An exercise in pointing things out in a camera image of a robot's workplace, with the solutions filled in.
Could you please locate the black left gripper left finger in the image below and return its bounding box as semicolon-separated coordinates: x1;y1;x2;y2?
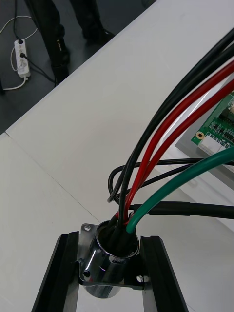
31;232;80;312

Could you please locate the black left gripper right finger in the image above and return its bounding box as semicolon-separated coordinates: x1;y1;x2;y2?
139;235;190;312

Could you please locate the cable bundle with metal plug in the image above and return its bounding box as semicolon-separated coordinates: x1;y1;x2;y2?
77;26;234;299

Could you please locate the white power strip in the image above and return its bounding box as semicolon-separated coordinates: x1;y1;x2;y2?
14;38;32;79

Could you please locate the person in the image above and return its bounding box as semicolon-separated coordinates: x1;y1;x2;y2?
24;0;116;86

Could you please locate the green circuit board grey frame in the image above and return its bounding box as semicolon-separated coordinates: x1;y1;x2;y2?
175;73;234;173

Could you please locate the white power cable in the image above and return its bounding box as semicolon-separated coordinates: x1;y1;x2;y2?
0;16;39;91

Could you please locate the black power cable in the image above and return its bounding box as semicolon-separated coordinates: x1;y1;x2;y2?
13;0;24;44
20;52;57;85

